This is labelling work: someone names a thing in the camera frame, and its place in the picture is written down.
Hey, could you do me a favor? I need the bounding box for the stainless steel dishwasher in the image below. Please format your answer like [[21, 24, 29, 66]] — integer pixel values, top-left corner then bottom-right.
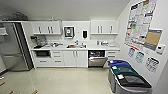
[[87, 49, 109, 69]]

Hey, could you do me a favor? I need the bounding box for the chrome faucet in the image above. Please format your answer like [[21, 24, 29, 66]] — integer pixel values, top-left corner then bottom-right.
[[74, 39, 80, 46]]

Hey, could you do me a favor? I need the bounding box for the white two-door base cabinet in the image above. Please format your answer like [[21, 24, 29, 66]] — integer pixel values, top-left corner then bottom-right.
[[62, 49, 89, 69]]

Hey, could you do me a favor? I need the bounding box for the steel paper towel dispenser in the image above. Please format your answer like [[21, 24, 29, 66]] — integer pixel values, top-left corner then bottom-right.
[[63, 26, 76, 40]]

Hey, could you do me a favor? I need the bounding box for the wide white drawer unit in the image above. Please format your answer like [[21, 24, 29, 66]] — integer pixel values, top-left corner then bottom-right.
[[32, 49, 65, 69]]

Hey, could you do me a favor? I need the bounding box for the narrow white drawer unit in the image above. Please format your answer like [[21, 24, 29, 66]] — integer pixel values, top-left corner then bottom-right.
[[106, 49, 121, 63]]

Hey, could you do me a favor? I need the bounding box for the black built-in microwave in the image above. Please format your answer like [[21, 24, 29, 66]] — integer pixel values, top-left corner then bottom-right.
[[34, 49, 52, 58]]

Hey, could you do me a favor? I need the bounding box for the green lidded bin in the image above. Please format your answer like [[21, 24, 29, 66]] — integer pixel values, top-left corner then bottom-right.
[[110, 64, 138, 81]]

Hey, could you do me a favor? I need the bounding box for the dark trash bin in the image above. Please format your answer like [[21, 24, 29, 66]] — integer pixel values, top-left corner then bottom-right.
[[114, 73, 153, 94]]

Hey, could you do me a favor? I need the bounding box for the stainless steel refrigerator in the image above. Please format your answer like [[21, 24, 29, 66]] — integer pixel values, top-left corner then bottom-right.
[[0, 22, 35, 73]]

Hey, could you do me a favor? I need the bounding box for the white fridge notice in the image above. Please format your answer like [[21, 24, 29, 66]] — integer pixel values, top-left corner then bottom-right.
[[0, 26, 8, 36]]

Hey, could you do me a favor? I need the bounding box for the black wall soap dispenser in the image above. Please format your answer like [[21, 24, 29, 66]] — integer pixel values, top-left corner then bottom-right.
[[81, 30, 89, 39]]

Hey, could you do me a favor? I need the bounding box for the white wall cabinet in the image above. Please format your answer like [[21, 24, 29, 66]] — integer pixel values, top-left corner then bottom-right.
[[89, 19, 120, 36], [30, 20, 64, 36]]

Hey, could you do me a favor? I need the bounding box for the large wall poster board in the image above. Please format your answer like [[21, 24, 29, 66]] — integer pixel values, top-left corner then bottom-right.
[[123, 0, 158, 52]]

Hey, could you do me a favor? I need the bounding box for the tan wall notice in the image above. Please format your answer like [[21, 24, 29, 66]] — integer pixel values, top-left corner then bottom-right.
[[143, 28, 164, 52]]

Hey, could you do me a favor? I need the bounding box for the white wall thermostat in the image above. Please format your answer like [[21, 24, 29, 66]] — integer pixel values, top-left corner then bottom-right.
[[156, 43, 166, 55]]

